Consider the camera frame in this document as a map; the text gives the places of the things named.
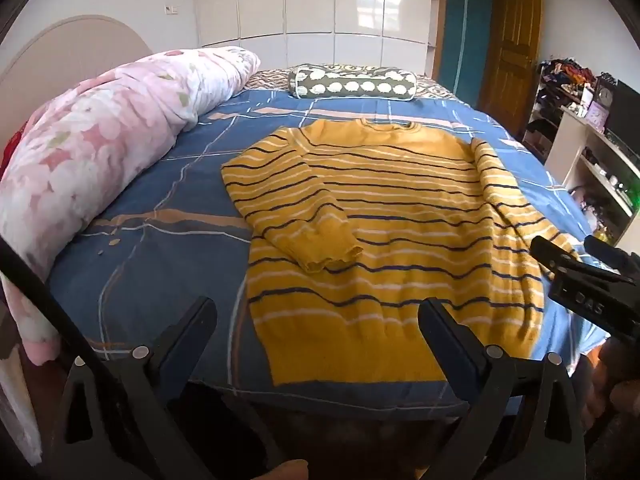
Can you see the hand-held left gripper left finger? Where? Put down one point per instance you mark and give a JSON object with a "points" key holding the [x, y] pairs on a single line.
{"points": [[201, 319]]}

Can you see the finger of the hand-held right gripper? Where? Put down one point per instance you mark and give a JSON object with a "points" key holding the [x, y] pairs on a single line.
{"points": [[612, 256], [555, 256]]}

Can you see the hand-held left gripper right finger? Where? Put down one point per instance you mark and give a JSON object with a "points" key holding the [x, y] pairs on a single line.
{"points": [[434, 321]]}

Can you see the yellow striped sweater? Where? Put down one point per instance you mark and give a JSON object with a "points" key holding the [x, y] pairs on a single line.
{"points": [[380, 240]]}

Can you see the white shelf unit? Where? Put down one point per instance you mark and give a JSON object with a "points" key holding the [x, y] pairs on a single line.
{"points": [[587, 160]]}

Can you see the blue patterned bed sheet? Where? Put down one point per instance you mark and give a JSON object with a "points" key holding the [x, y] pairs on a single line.
{"points": [[170, 195]]}

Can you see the black monitor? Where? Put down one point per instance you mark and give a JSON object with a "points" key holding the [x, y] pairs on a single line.
{"points": [[625, 107]]}

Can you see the small table clock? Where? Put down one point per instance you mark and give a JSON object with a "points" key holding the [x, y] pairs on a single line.
{"points": [[606, 94]]}

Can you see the pink floral duvet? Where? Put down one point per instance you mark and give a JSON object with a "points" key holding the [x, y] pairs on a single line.
{"points": [[100, 145]]}

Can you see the wooden door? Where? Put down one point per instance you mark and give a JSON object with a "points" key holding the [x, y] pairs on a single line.
{"points": [[512, 50]]}

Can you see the teal glass door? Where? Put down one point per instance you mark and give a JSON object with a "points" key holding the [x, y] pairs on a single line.
{"points": [[465, 35]]}

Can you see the geometric patterned bed cover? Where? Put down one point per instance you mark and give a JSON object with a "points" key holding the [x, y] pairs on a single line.
{"points": [[265, 80]]}

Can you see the grey sheep print bolster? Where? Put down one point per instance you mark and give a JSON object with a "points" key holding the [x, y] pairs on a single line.
{"points": [[350, 82]]}

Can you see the beige headboard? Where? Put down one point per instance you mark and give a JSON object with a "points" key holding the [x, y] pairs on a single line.
{"points": [[65, 45]]}

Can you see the white glossy wardrobe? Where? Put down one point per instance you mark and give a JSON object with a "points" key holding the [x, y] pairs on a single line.
{"points": [[310, 5]]}

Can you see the white wall socket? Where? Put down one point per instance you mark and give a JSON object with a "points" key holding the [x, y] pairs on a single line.
{"points": [[170, 8]]}

